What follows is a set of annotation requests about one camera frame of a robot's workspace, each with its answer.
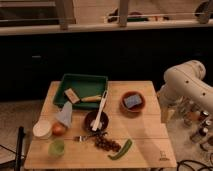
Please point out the green plastic tray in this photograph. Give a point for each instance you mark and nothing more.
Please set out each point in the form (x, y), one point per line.
(82, 85)

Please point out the metal fork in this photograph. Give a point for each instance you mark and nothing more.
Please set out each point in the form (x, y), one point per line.
(85, 137)

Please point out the wooden handled brush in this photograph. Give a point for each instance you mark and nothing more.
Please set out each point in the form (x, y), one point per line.
(91, 98)

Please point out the dark grape bunch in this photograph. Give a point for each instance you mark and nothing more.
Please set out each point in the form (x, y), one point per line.
(107, 144)

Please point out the blue grey sponge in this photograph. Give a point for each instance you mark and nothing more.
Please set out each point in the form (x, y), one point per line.
(132, 100)

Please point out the green plastic cup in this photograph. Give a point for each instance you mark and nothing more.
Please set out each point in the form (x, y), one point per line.
(56, 148)

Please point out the black chair frame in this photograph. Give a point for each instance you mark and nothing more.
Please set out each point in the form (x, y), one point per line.
(19, 156)

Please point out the orange onion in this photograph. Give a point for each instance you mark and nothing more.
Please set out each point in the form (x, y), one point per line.
(58, 129)

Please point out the grey folded cloth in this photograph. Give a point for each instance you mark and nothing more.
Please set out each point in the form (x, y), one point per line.
(65, 115)

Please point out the brown clay bowl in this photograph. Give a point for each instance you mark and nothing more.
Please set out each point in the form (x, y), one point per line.
(135, 109)

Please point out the white paper cup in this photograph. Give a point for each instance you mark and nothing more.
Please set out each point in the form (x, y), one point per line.
(42, 129)

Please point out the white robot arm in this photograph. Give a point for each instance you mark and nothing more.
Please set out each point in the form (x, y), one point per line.
(185, 80)

